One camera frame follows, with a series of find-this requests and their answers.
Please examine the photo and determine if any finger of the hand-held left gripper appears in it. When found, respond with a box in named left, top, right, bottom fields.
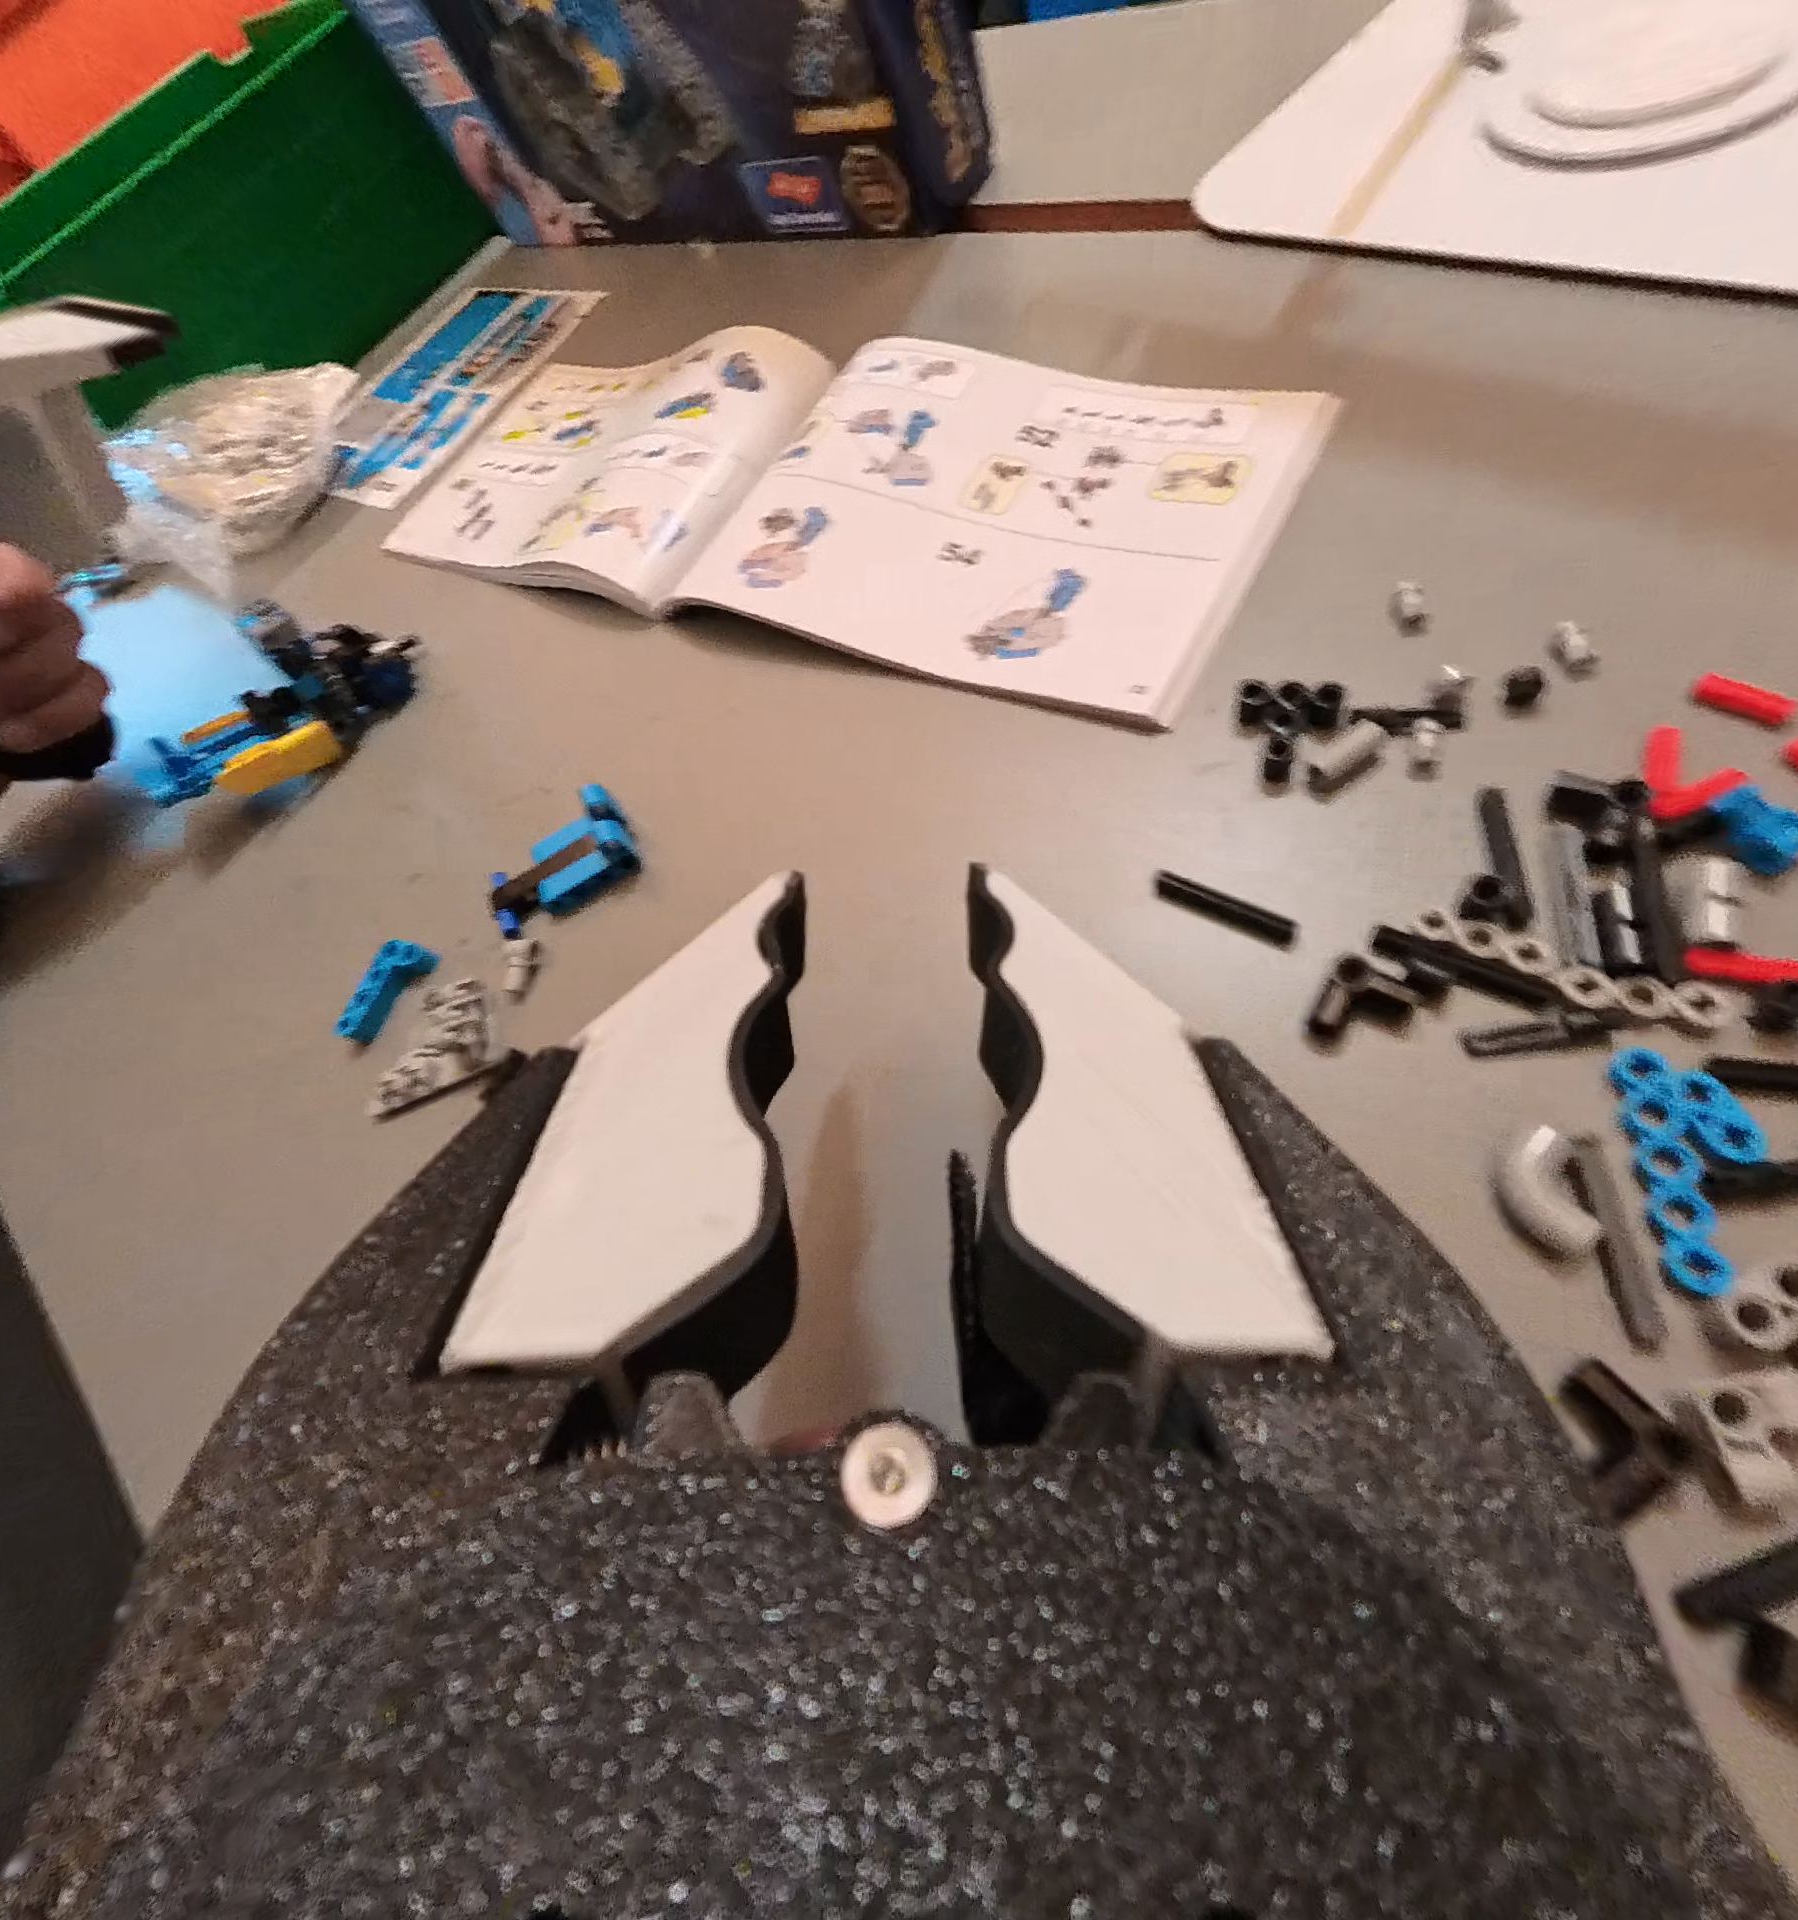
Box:
left=0, top=296, right=177, bottom=602

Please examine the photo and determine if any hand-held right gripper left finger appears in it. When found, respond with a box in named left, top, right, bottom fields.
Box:
left=437, top=870, right=811, bottom=1429

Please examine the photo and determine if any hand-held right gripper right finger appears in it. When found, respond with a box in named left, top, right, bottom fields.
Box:
left=950, top=861, right=1340, bottom=1446

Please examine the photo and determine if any grey triangular panel piece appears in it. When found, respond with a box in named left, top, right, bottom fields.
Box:
left=367, top=977, right=520, bottom=1121

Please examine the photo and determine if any blue beam assembly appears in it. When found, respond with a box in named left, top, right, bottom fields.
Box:
left=486, top=785, right=647, bottom=921

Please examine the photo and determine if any pile of toy building pieces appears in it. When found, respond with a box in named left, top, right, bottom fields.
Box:
left=1237, top=579, right=1798, bottom=1757

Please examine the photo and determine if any white desk lamp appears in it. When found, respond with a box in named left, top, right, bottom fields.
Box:
left=1190, top=0, right=1798, bottom=314

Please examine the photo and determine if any person's left hand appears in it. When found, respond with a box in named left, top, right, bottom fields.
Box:
left=0, top=536, right=115, bottom=851

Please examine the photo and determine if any clear bag of grey pieces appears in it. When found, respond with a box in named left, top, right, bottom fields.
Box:
left=101, top=362, right=365, bottom=606

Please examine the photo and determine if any partly built toy model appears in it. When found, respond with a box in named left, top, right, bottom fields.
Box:
left=142, top=599, right=428, bottom=813

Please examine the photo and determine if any orange box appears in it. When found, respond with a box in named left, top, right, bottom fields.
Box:
left=0, top=0, right=294, bottom=251

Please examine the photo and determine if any green plastic crate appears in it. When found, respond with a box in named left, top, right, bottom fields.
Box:
left=0, top=0, right=511, bottom=429

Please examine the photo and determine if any black toy rod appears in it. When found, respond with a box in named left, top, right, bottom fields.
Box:
left=1155, top=870, right=1302, bottom=951

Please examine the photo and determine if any blue angled toy beam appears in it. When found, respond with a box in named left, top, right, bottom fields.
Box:
left=334, top=937, right=446, bottom=1048

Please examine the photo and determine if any blue sticker sheet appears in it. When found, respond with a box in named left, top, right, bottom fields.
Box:
left=325, top=287, right=613, bottom=514

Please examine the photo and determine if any dark blue toy box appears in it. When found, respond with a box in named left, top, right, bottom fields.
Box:
left=343, top=0, right=1000, bottom=251

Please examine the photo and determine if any black perforated pad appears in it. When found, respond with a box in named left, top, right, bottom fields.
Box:
left=0, top=1080, right=148, bottom=1920

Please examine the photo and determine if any instruction booklet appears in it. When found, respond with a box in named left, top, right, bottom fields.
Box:
left=383, top=322, right=1346, bottom=736

